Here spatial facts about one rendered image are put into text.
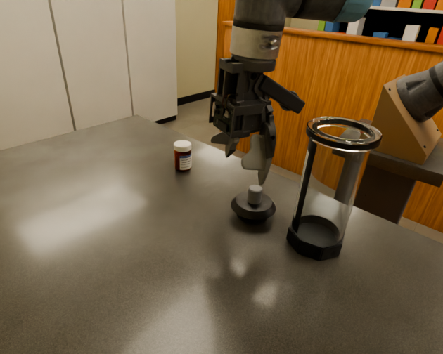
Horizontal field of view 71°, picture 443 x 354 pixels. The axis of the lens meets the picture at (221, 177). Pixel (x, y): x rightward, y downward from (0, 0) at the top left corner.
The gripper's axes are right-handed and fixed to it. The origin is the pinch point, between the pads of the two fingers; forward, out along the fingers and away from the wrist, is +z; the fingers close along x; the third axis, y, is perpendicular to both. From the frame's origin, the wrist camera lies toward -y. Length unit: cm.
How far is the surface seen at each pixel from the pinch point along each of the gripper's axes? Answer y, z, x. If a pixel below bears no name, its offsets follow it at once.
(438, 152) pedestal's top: -73, 9, 5
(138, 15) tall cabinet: -76, 3, -271
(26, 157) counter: 36, 14, -45
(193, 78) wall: -174, 85, -343
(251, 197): -0.1, 5.7, 2.8
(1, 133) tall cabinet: 51, 84, -229
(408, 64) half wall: -173, 2, -65
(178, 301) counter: 20.8, 10.6, 14.0
